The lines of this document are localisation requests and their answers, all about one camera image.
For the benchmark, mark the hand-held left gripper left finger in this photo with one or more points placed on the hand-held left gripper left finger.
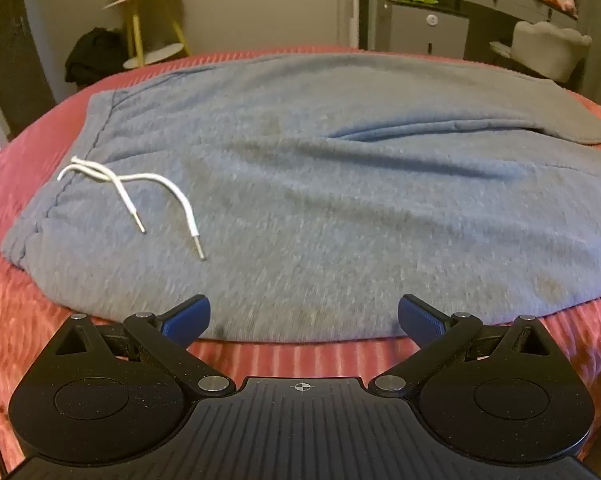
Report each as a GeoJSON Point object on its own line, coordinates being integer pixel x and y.
{"type": "Point", "coordinates": [188, 322]}

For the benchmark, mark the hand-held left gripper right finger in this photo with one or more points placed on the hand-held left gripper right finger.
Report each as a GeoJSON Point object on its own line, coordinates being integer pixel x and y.
{"type": "Point", "coordinates": [421, 322]}

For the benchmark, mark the grey-blue sweat pants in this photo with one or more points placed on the grey-blue sweat pants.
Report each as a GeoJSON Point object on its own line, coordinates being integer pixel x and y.
{"type": "Point", "coordinates": [330, 185]}

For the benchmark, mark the red ribbed bedspread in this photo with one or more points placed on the red ribbed bedspread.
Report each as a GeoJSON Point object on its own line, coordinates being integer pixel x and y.
{"type": "Point", "coordinates": [20, 310]}

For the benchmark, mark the beige upholstered chair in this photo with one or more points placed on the beige upholstered chair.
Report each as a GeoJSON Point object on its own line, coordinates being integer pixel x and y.
{"type": "Point", "coordinates": [545, 47]}

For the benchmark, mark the pink plush toy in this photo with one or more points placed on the pink plush toy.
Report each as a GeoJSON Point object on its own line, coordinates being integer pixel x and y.
{"type": "Point", "coordinates": [569, 1]}

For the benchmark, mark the black bag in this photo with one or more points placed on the black bag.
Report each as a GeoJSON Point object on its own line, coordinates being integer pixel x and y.
{"type": "Point", "coordinates": [93, 57]}

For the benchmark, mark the dark vanity desk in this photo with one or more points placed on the dark vanity desk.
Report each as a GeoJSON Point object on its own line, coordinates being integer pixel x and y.
{"type": "Point", "coordinates": [500, 0]}

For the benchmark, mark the grey cabinet with white knob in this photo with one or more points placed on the grey cabinet with white knob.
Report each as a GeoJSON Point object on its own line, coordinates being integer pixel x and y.
{"type": "Point", "coordinates": [420, 30]}

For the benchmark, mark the yellow round side table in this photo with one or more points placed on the yellow round side table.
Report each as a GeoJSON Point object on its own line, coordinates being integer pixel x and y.
{"type": "Point", "coordinates": [133, 25]}

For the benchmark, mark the white vertical pipe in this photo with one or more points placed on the white vertical pipe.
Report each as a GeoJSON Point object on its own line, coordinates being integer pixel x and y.
{"type": "Point", "coordinates": [354, 5]}

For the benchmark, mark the dark door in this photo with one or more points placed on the dark door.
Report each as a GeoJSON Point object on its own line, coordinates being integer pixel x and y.
{"type": "Point", "coordinates": [10, 45]}

